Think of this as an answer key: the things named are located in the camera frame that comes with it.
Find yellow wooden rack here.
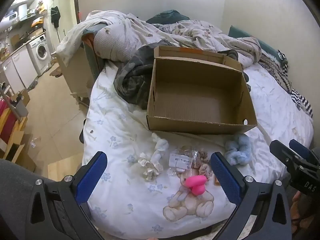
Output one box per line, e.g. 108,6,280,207
0,116,37,173

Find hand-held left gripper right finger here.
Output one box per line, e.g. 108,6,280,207
211,152,292,240

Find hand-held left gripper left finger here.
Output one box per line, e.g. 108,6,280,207
26,151,108,240

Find checkered printed duvet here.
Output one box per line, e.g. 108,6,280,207
56,10,262,67

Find teal pillow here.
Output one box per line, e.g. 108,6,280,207
228,25,288,62

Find black white striped cloth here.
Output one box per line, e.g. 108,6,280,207
290,89,313,118

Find fluffy light blue scrunchie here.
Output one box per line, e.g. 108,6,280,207
224,134,252,166

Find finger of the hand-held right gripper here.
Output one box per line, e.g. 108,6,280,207
269,140,300,167
289,139,313,159

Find small brown scrunchie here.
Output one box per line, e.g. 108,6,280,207
192,163,213,178
194,149,212,163

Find brown slipper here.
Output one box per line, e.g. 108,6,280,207
49,67,63,78

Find small cardboard box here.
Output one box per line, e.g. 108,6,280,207
11,89,30,107

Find black white checkered cloth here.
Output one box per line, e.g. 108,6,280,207
277,50,289,75

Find beige lace-trimmed scrunchie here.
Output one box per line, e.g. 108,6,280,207
138,152,163,182

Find dark green cloth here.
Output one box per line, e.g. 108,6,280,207
146,9,190,24

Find person's right hand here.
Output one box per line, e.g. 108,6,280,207
291,191,307,233

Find white kitchen cabinets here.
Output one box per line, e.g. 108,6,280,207
0,46,38,90

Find grey bin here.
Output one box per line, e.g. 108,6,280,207
10,100,28,118

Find camouflage garment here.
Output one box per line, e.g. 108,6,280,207
114,40,250,110

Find grey-green bed frame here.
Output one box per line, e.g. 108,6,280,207
82,22,107,80

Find clear plastic bag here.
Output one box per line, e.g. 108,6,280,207
168,145,200,178

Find red suitcase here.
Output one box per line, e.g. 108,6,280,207
0,99,17,143

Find white cloth scrunchie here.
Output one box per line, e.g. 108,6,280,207
151,133,168,164

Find patterned knit blanket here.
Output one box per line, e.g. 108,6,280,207
259,50,300,95

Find white washing machine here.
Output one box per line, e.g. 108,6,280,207
26,34,52,77

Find dark hanging clothing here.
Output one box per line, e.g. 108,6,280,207
51,6,62,28

